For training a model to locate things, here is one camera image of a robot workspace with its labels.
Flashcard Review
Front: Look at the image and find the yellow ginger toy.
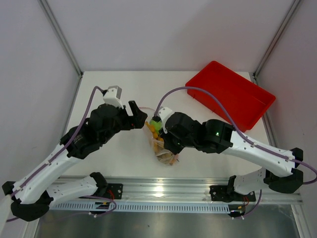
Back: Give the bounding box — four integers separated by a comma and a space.
146, 122, 163, 142

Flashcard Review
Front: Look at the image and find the clear pink zip top bag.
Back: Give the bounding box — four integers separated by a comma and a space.
140, 107, 179, 166

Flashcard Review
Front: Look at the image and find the green vegetable toy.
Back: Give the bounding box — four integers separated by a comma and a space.
149, 119, 162, 133

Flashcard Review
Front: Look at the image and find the brown longan bunch toy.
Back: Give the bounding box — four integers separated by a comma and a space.
153, 140, 179, 166

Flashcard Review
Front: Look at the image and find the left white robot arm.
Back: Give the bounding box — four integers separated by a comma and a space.
2, 101, 148, 222

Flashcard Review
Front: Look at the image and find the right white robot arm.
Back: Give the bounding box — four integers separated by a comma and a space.
158, 109, 304, 200

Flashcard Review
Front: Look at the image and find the red plastic tray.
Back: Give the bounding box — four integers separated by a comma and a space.
185, 61, 276, 132

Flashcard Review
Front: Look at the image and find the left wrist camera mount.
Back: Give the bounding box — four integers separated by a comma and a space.
103, 85, 124, 109

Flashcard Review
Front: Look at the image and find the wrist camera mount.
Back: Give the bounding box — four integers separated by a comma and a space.
153, 107, 174, 133
103, 85, 124, 109

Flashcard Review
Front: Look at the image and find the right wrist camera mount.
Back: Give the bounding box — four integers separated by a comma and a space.
153, 107, 174, 133

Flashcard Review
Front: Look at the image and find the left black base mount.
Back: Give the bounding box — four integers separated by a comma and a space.
85, 172, 123, 200

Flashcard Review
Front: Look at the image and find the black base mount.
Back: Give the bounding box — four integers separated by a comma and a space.
85, 172, 123, 200
209, 175, 256, 203

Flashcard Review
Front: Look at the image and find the aluminium frame rail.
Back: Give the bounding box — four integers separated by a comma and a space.
53, 177, 303, 204

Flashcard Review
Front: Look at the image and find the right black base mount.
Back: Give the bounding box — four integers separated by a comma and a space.
209, 175, 256, 203

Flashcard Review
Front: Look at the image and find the white slotted cable duct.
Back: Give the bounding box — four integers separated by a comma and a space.
53, 200, 230, 214

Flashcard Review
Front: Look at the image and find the left corner aluminium post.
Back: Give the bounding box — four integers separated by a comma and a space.
38, 0, 83, 77

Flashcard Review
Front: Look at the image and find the corner aluminium post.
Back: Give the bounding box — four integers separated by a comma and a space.
38, 0, 83, 77
252, 0, 303, 83

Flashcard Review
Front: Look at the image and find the right corner aluminium post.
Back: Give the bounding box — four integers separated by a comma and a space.
252, 0, 303, 83

